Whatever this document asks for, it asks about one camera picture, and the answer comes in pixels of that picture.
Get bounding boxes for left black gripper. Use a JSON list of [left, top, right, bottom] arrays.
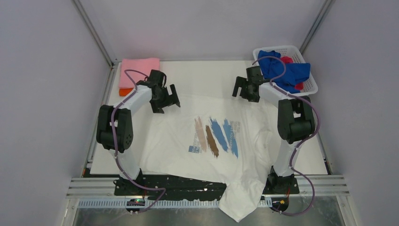
[[150, 84, 179, 114]]

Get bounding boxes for white printed t shirt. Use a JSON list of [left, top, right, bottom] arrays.
[[132, 95, 279, 222]]

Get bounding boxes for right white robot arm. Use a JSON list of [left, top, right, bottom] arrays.
[[232, 66, 316, 195]]

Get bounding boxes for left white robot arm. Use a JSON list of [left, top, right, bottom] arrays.
[[96, 70, 181, 195]]

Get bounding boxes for folded orange t shirt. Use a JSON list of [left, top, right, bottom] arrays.
[[119, 88, 133, 97]]

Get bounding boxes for folded pink t shirt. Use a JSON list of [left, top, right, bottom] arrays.
[[118, 57, 160, 89]]

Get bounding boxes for blue t shirt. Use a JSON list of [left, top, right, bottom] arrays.
[[258, 50, 311, 94]]

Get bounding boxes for red t shirt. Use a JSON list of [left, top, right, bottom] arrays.
[[281, 56, 304, 91]]

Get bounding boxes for white plastic basket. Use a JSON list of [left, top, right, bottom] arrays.
[[253, 45, 318, 96]]

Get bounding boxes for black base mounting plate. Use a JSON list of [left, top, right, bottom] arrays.
[[114, 174, 300, 202]]

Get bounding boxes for white slotted cable duct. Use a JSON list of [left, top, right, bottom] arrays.
[[78, 199, 273, 209]]

